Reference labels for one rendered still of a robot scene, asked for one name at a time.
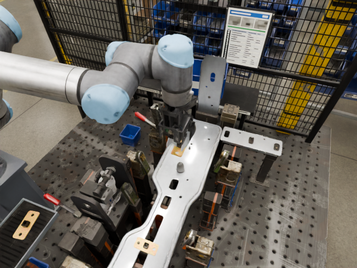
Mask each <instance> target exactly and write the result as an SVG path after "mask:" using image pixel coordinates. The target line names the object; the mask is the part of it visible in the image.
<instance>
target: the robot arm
mask: <svg viewBox="0 0 357 268"><path fill-rule="evenodd" d="M21 38H22V30H21V27H20V25H19V24H18V22H17V20H16V19H15V18H14V16H13V15H12V14H11V13H10V12H9V11H8V10H7V9H5V8H4V7H2V6H1V5H0V129H1V128H2V127H3V126H5V125H6V124H7V123H8V122H9V121H10V119H11V118H12V116H13V110H12V108H11V107H10V105H9V103H8V102H7V101H6V100H4V99H2V97H3V89H4V90H9V91H13V92H17V93H22V94H27V95H31V96H36V97H41V98H46V99H51V100H54V101H59V102H64V103H69V104H73V105H79V106H82V109H83V111H84V112H85V114H86V115H87V116H88V117H90V118H91V119H95V120H96V121H97V122H99V123H102V124H111V123H114V122H116V121H117V120H118V119H119V118H120V117H121V116H122V115H123V113H124V112H125V110H126V109H127V108H128V106H129V103H130V100H131V99H132V97H133V95H134V93H135V91H136V90H137V88H138V86H139V85H140V83H141V81H142V79H143V78H147V79H159V80H161V92H162V99H163V101H164V106H165V107H164V109H163V118H162V120H161V121H160V123H159V125H158V130H159V137H160V138H161V136H162V135H165V136H169V138H168V141H167V143H166V146H167V147H168V146H169V145H170V144H171V143H172V142H173V144H174V145H175V146H176V147H177V145H178V144H179V143H180V142H181V140H182V146H181V151H183V150H184V148H185V147H186V146H187V145H188V144H189V142H190V140H191V138H192V137H193V135H194V133H195V131H196V125H195V123H196V122H195V121H193V117H194V116H193V115H192V114H191V112H188V110H189V109H190V108H192V107H193V106H195V105H196V103H197V97H196V96H194V95H193V94H194V91H192V77H193V64H194V58H193V43H192V41H191V40H190V39H189V38H188V37H186V36H184V35H179V34H173V35H166V36H164V37H162V38H161V39H160V40H159V42H158V45H151V44H140V43H132V42H130V41H123V42H122V41H114V42H112V43H110V44H109V45H108V47H107V52H106V55H105V61H106V66H107V67H106V68H105V70H104V71H97V70H91V69H87V68H82V67H78V66H73V65H68V64H62V63H57V62H52V61H46V60H41V59H38V58H33V57H27V56H22V55H17V54H12V47H13V45H14V44H16V43H18V42H19V40H20V39H21ZM160 127H162V131H161V132H160ZM164 128H165V131H164Z"/></svg>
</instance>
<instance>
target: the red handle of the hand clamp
mask: <svg viewBox="0 0 357 268"><path fill-rule="evenodd" d="M135 116H136V117H138V118H139V119H140V120H142V121H143V122H145V123H146V124H148V125H149V126H151V127H152V128H153V129H155V130H156V131H157V129H156V126H155V124H153V123H152V122H151V121H149V120H148V119H146V117H144V116H143V115H142V114H140V113H139V112H135Z"/></svg>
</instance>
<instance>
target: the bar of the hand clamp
mask: <svg viewBox="0 0 357 268"><path fill-rule="evenodd" d="M149 109H151V112H152V116H153V118H154V122H155V126H156V129H157V132H158V133H159V130H158V125H159V123H160V121H161V120H162V115H161V113H163V109H164V107H163V106H161V107H160V108H159V105H158V104H155V103H154V104H153V106H151V107H149Z"/></svg>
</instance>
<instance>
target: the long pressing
mask: <svg viewBox="0 0 357 268"><path fill-rule="evenodd" d="M193 121H195V126H196V131H195V133H194V135H193V137H192V138H191V140H190V142H189V144H188V145H187V147H186V149H185V151H184V153H183V155H182V157H178V156H175V155H172V154H171V151H172V149H173V148H174V146H175V145H174V144H173V142H172V143H171V144H170V145H169V146H168V147H166V149H165V151H164V153H163V155H162V157H161V159H160V161H159V162H158V164H157V166H156V168H155V170H154V172H153V174H152V182H153V184H154V186H155V188H156V190H157V197H156V199H155V201H154V204H153V206H152V208H151V210H150V212H149V214H148V216H147V218H146V220H145V222H144V224H142V225H141V226H139V227H137V228H135V229H132V230H130V231H128V232H127V233H126V234H125V235H124V236H123V238H122V240H121V241H120V243H119V245H118V247H117V249H116V251H115V253H114V255H113V257H112V259H111V261H110V263H109V265H108V267H107V268H133V266H134V264H135V261H136V259H137V257H138V255H139V252H140V251H141V250H139V249H136V248H134V244H135V241H136V239H137V237H141V238H143V239H146V237H147V235H148V232H149V230H150V228H151V226H152V223H153V221H154V219H155V217H156V215H160V216H162V217H163V220H162V222H161V225H160V227H159V229H158V232H157V234H156V236H155V239H154V241H153V243H156V244H158V245H159V248H158V250H157V253H156V255H155V256H153V255H150V254H148V255H147V258H146V260H145V262H144V265H143V267H142V268H168V266H169V263H170V261H171V258H172V255H173V252H174V249H175V247H176V244H177V241H178V239H179V236H180V233H181V230H182V228H183V224H184V222H185V219H186V216H187V214H188V211H189V208H190V206H191V205H192V204H193V203H194V202H195V201H196V200H197V199H198V198H199V197H200V195H201V193H202V190H203V188H204V185H205V182H206V179H207V176H208V173H209V170H210V167H211V164H212V162H213V159H214V156H215V152H216V149H217V146H218V143H219V140H220V137H221V134H222V132H223V130H222V128H221V127H220V126H218V125H215V124H211V123H207V122H203V121H199V120H195V119H193ZM208 139H210V140H208ZM191 143H193V145H190V144H191ZM189 146H190V148H191V149H188V148H189ZM178 162H182V163H183V164H184V171H183V172H182V173H179V172H177V170H176V169H177V168H176V166H177V163H178ZM173 179H175V180H178V185H177V187H176V189H175V190H173V189H170V188H169V186H170V184H171V182H172V180H173ZM187 179H188V181H187ZM165 196H168V197H170V198H171V202H170V204H169V206H168V208H167V209H163V208H161V207H160V206H161V204H162V202H163V199H164V197H165ZM180 196H182V198H180Z"/></svg>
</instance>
